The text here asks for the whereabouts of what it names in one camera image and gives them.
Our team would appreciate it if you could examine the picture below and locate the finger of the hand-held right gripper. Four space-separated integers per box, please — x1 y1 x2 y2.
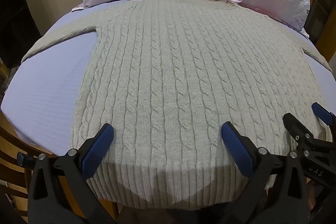
311 102 336 127
283 113 314 146

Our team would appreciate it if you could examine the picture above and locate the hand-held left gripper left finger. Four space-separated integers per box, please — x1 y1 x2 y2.
16 123 116 224

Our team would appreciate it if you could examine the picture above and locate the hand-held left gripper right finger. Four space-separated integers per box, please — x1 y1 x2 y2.
220 121 308 224

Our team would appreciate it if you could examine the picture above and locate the cream cable-knit sweater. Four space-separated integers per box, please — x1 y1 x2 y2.
22 0 333 212

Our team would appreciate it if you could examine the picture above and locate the lavender bed sheet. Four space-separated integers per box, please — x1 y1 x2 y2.
0 0 336 159

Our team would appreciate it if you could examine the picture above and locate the dark cabinet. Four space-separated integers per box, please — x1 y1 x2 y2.
0 0 44 70

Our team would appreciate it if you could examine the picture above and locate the wooden bed frame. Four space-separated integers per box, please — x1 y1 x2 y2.
0 109 119 224

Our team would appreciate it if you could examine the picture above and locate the wooden headboard post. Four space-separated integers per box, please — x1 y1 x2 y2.
304 0 336 65

